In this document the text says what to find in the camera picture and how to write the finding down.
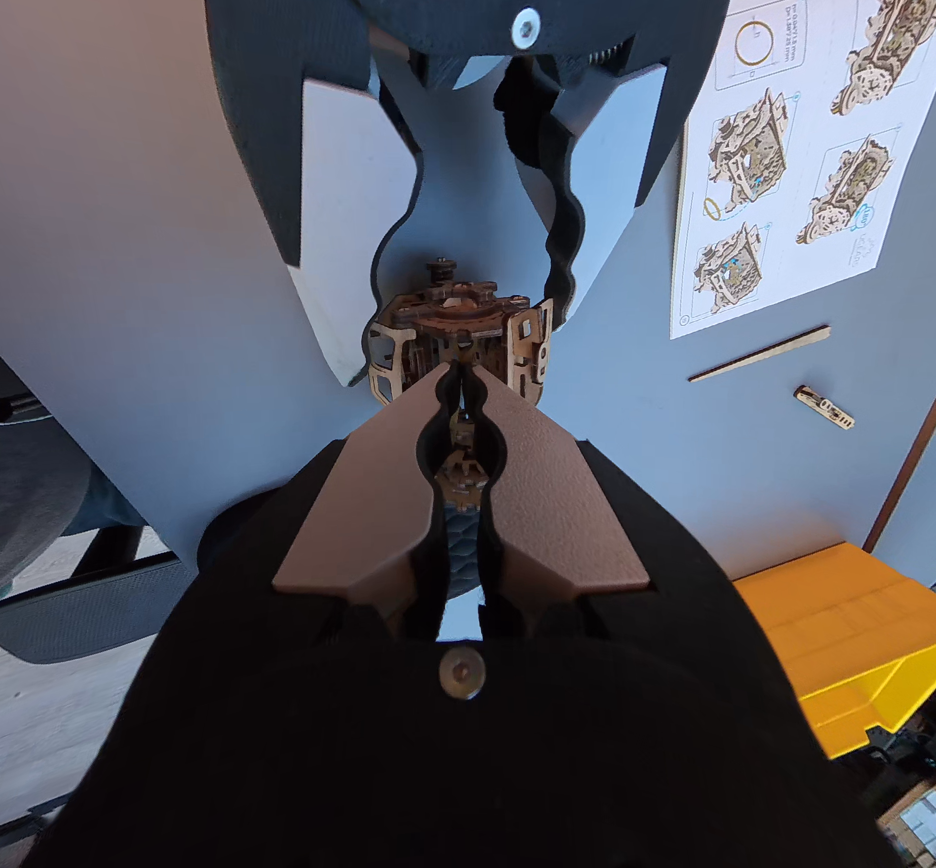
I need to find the small flat wooden part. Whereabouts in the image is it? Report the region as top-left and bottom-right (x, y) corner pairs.
(793, 384), (857, 432)

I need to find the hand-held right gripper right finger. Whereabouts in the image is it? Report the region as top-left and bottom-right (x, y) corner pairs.
(465, 362), (652, 636)

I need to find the printed instruction sheet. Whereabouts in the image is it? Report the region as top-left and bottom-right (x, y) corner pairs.
(669, 0), (936, 341)

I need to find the yellow plastic box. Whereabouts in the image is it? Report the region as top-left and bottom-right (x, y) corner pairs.
(731, 542), (936, 761)

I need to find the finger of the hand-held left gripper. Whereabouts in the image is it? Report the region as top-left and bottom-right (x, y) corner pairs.
(492, 56), (671, 334)
(300, 74), (427, 389)

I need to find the black mesh office chair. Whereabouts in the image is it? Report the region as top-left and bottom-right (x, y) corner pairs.
(0, 520), (193, 666)

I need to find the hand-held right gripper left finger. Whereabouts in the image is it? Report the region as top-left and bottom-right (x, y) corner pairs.
(272, 360), (463, 636)

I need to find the cardboard box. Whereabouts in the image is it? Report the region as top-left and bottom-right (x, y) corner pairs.
(874, 780), (936, 868)

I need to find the small wooden gear piece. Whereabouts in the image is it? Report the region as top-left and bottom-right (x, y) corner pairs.
(437, 341), (492, 512)

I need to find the wooden model assembly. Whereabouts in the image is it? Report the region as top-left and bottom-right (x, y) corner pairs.
(364, 257), (555, 410)

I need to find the thin wooden stick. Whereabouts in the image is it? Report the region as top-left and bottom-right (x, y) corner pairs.
(687, 324), (833, 383)

